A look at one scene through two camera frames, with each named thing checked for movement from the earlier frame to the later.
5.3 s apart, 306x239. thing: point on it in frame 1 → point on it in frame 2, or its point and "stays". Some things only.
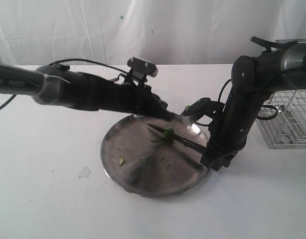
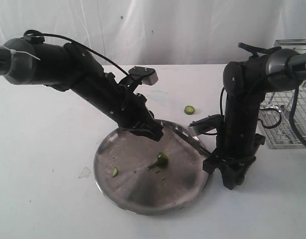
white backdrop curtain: (168, 32) stays
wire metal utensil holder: (291, 127) stays
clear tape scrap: (85, 173) stays
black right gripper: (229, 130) → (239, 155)
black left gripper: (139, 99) → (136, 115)
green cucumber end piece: (168, 137) → (162, 160)
